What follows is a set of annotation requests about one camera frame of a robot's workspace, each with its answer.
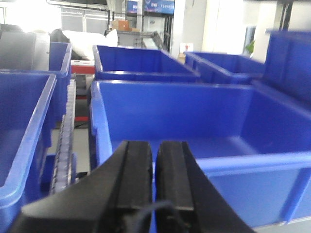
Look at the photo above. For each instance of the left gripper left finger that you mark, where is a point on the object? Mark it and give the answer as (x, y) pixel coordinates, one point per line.
(100, 201)

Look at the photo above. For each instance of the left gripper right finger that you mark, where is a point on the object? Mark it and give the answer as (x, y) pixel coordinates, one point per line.
(196, 205)

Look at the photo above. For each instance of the blue target box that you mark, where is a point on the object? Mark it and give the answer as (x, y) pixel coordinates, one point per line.
(251, 141)

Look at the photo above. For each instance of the cardboard box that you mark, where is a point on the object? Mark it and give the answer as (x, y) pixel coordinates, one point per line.
(121, 25)

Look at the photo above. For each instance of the roller track between bins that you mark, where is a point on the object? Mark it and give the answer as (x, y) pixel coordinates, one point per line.
(64, 168)

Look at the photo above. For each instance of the blue bin lower left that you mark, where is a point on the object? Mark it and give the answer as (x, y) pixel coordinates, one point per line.
(26, 120)

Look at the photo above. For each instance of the blue bin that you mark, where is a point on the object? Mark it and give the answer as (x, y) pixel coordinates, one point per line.
(288, 63)
(221, 68)
(26, 120)
(142, 65)
(60, 65)

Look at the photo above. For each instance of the blue bin far centre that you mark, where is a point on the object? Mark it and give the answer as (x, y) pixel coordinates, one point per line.
(142, 65)

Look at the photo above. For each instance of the blue bin far right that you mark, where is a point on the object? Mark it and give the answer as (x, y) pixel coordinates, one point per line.
(221, 68)

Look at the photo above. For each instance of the blue bin at left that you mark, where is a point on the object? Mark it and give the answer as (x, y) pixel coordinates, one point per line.
(60, 65)

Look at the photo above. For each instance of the blue bin at right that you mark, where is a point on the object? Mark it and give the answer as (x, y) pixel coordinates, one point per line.
(288, 63)

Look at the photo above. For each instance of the red metal frame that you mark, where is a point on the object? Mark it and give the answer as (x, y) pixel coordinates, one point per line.
(82, 71)

